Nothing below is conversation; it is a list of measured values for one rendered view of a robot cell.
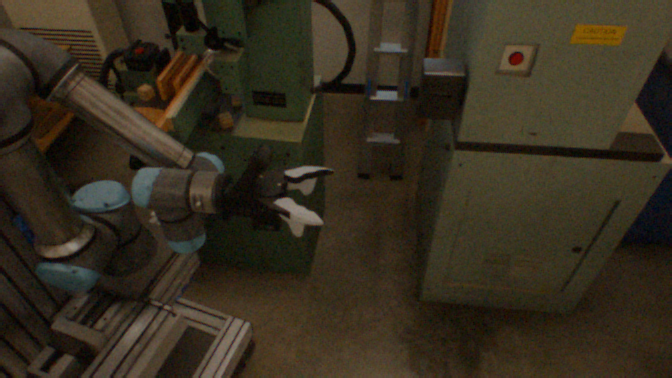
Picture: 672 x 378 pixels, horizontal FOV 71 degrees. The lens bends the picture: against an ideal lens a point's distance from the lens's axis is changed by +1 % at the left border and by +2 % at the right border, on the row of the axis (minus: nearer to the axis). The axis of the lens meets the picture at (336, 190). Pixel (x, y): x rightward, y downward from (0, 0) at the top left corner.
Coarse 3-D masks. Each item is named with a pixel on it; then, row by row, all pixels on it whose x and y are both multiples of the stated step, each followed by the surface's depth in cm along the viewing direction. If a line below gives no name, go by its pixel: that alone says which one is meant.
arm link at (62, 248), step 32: (0, 64) 73; (0, 96) 72; (0, 128) 74; (32, 128) 79; (0, 160) 78; (32, 160) 82; (32, 192) 84; (64, 192) 91; (32, 224) 89; (64, 224) 92; (96, 224) 104; (64, 256) 95; (96, 256) 100; (64, 288) 102
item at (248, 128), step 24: (312, 96) 180; (216, 120) 169; (240, 120) 169; (264, 120) 169; (288, 120) 169; (312, 120) 179; (192, 144) 169; (216, 144) 167; (240, 144) 165; (288, 144) 162
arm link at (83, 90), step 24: (24, 48) 77; (48, 48) 81; (48, 72) 81; (72, 72) 83; (48, 96) 83; (72, 96) 84; (96, 96) 86; (96, 120) 87; (120, 120) 88; (144, 120) 92; (120, 144) 91; (144, 144) 91; (168, 144) 94; (168, 168) 94; (192, 168) 96; (216, 168) 101
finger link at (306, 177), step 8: (304, 168) 86; (312, 168) 87; (320, 168) 87; (288, 176) 85; (296, 176) 84; (304, 176) 86; (312, 176) 86; (288, 184) 86; (296, 184) 86; (304, 184) 88; (312, 184) 89; (304, 192) 89
